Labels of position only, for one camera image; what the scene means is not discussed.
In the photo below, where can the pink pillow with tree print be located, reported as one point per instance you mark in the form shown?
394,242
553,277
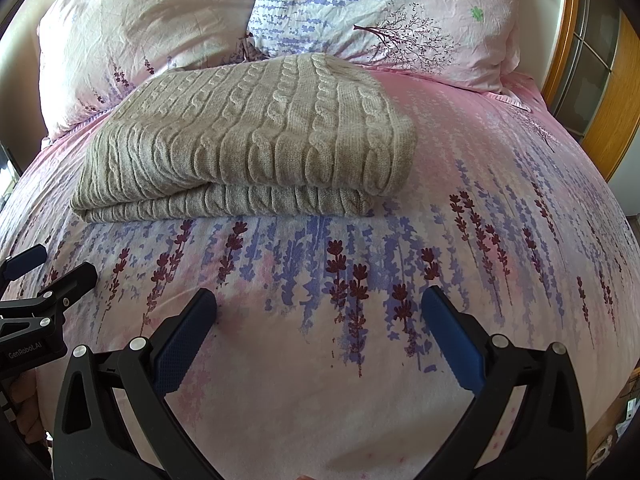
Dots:
390,10

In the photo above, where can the person's left hand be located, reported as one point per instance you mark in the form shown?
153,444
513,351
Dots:
25,405

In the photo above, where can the pink floral pillow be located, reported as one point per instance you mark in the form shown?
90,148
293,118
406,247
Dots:
145,35

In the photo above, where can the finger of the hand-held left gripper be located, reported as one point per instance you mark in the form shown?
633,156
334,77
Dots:
67,282
25,261

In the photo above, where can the pink lavender print bedsheet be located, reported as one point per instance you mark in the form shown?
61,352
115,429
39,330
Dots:
300,390

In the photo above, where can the wooden door with glass panes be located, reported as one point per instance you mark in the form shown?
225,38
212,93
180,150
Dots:
600,70

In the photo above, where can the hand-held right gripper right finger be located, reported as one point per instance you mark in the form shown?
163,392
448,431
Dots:
452,340

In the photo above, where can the white roll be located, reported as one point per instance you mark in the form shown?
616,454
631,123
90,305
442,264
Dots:
603,452

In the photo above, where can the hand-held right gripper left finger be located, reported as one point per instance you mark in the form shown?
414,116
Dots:
182,345

